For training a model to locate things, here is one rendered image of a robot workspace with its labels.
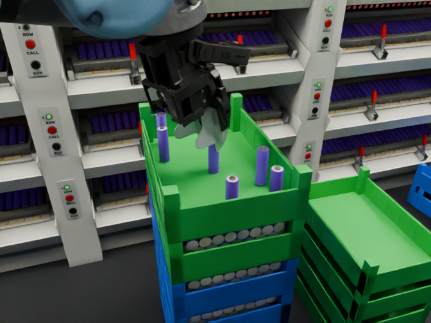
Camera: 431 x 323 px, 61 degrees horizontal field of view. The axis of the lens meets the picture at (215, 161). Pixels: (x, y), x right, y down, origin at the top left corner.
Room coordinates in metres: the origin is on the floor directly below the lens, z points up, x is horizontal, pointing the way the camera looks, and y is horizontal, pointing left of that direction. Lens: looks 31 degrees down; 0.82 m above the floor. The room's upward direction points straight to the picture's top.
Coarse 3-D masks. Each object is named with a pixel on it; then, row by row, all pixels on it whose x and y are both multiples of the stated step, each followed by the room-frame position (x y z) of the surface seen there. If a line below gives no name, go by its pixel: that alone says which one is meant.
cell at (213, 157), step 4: (212, 144) 0.52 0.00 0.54; (208, 148) 0.53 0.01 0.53; (212, 148) 0.52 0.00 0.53; (208, 152) 0.53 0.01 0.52; (212, 152) 0.52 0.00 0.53; (216, 152) 0.52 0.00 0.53; (208, 156) 0.53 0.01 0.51; (212, 156) 0.52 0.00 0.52; (216, 156) 0.52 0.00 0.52; (208, 160) 0.53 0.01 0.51; (212, 160) 0.52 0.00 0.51; (216, 160) 0.52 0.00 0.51; (208, 164) 0.53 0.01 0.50; (212, 164) 0.52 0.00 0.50; (216, 164) 0.52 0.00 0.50; (208, 168) 0.53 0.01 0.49; (212, 168) 0.52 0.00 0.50; (216, 168) 0.52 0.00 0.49; (212, 172) 0.52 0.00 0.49; (216, 172) 0.52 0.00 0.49
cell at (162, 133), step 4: (160, 128) 0.56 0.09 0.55; (164, 128) 0.56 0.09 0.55; (160, 132) 0.56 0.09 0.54; (164, 132) 0.56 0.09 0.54; (160, 136) 0.56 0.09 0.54; (164, 136) 0.56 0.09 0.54; (160, 140) 0.56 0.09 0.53; (164, 140) 0.56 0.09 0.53; (168, 140) 0.57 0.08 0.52; (160, 144) 0.56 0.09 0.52; (164, 144) 0.56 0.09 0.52; (168, 144) 0.56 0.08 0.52; (160, 148) 0.56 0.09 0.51; (164, 148) 0.56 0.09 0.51; (168, 148) 0.56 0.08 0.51; (160, 152) 0.56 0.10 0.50; (164, 152) 0.56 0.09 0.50; (168, 152) 0.56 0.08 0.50; (160, 156) 0.56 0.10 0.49; (164, 156) 0.56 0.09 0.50; (168, 156) 0.56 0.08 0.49; (160, 160) 0.56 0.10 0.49; (164, 160) 0.56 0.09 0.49; (168, 160) 0.56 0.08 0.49
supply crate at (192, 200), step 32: (256, 128) 0.60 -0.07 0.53; (192, 160) 0.56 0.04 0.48; (224, 160) 0.56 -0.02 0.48; (256, 160) 0.56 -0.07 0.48; (288, 160) 0.48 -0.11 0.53; (160, 192) 0.40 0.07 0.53; (192, 192) 0.47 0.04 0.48; (224, 192) 0.47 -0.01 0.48; (256, 192) 0.47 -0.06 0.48; (288, 192) 0.40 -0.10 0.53; (192, 224) 0.37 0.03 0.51; (224, 224) 0.38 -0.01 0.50; (256, 224) 0.39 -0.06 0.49
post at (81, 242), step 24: (0, 24) 0.76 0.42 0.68; (48, 48) 0.78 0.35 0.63; (24, 72) 0.77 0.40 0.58; (48, 72) 0.78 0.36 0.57; (24, 96) 0.76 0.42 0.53; (48, 96) 0.78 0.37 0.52; (72, 120) 0.80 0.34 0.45; (72, 144) 0.79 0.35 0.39; (48, 168) 0.77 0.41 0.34; (72, 168) 0.78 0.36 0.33; (48, 192) 0.76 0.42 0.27; (72, 240) 0.77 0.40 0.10; (96, 240) 0.79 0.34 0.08; (72, 264) 0.76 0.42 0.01
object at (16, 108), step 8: (0, 40) 0.91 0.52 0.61; (8, 56) 0.89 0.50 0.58; (8, 64) 0.83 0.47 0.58; (8, 72) 0.80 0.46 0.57; (0, 88) 0.79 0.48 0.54; (8, 88) 0.79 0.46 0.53; (16, 88) 0.75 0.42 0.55; (0, 96) 0.77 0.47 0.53; (8, 96) 0.77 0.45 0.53; (16, 96) 0.77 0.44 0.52; (0, 104) 0.75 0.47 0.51; (8, 104) 0.75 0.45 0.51; (16, 104) 0.76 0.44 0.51; (0, 112) 0.75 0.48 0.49; (8, 112) 0.76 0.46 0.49; (16, 112) 0.77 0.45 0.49; (24, 112) 0.77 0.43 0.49
